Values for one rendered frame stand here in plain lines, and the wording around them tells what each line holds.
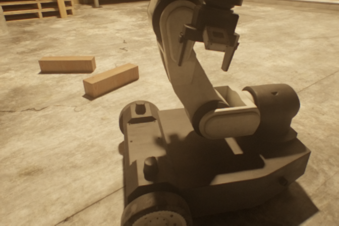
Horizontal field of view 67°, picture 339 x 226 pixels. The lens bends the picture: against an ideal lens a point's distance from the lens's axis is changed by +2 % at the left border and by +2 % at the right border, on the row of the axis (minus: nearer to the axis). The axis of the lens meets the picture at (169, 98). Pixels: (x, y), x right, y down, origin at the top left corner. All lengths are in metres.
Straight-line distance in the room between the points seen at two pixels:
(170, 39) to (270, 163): 0.52
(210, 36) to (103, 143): 0.88
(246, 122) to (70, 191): 0.68
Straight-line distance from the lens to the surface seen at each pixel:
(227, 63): 0.57
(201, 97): 0.80
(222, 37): 0.49
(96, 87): 1.65
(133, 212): 0.72
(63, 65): 2.12
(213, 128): 0.82
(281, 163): 0.92
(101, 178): 1.07
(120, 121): 1.15
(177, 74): 0.73
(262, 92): 0.92
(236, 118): 0.83
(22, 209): 1.08
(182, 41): 0.53
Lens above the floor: 0.75
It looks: 28 degrees down
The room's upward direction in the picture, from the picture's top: 1 degrees counter-clockwise
